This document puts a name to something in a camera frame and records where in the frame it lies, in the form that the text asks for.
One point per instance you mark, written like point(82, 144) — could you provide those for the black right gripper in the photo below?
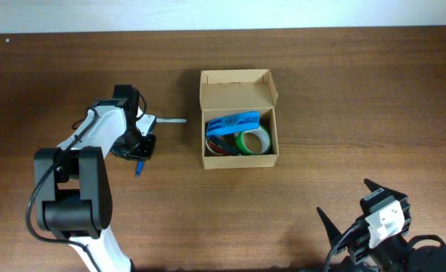
point(359, 225)

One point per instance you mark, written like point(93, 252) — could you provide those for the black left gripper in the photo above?
point(137, 149)

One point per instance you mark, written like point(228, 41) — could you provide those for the blue pen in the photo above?
point(139, 168)

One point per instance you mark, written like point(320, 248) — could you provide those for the black silver marker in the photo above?
point(171, 120)

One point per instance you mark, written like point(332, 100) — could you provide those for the white tape roll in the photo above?
point(215, 149)

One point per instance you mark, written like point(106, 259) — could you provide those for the orange black stapler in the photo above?
point(223, 146)

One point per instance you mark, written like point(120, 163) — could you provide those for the cardboard box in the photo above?
point(227, 92)

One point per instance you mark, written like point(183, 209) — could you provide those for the blue plastic case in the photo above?
point(231, 124)

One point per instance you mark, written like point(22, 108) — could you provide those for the green tape roll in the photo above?
point(261, 133)

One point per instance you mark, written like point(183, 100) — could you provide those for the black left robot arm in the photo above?
point(71, 203)

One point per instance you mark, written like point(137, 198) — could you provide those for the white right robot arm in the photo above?
point(421, 254)

